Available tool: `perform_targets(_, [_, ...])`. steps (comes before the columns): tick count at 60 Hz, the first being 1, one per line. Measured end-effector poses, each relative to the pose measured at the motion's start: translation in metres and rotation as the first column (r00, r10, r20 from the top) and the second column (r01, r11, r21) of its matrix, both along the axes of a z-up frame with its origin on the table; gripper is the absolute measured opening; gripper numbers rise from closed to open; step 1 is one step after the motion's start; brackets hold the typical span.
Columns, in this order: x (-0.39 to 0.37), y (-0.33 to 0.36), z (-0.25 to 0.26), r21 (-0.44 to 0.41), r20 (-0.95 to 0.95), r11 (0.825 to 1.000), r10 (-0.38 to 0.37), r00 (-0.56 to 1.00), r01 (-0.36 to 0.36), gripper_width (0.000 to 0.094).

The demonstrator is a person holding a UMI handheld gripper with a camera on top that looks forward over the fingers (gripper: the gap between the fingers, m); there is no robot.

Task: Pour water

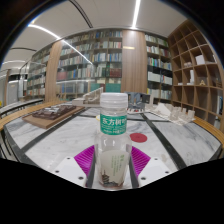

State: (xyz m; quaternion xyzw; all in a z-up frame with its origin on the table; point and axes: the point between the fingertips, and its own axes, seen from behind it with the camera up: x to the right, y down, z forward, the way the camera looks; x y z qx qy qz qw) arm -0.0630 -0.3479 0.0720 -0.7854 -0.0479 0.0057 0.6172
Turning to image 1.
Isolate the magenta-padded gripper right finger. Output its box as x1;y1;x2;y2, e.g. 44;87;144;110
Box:
128;145;172;189

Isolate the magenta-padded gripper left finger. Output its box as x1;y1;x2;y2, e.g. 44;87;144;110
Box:
51;144;98;189

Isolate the clear green-labelled drink bottle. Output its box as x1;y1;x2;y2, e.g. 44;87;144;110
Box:
94;92;133;191

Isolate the flat round red coaster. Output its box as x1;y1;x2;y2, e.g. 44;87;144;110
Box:
129;132;148;144

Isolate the brown building model on board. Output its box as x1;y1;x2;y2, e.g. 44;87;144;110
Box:
22;103;86;130

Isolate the white sprawling architectural model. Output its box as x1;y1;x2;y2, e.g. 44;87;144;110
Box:
146;101;196;127

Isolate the dark grey building model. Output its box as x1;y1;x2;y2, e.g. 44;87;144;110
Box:
126;92;151;112

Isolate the white stepped architectural model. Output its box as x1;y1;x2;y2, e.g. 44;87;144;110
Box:
72;87;104;108

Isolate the narrow book-filled shelf unit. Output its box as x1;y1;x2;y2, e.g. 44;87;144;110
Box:
144;32;174;104

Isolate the wooden cubby shelf unit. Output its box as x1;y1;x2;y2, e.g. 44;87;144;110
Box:
167;19;224;131

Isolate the wide book-filled shelf unit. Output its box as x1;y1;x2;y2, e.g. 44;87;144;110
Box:
26;29;123;101

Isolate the straight ceiling light strip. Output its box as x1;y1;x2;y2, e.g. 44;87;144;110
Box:
131;0;142;30

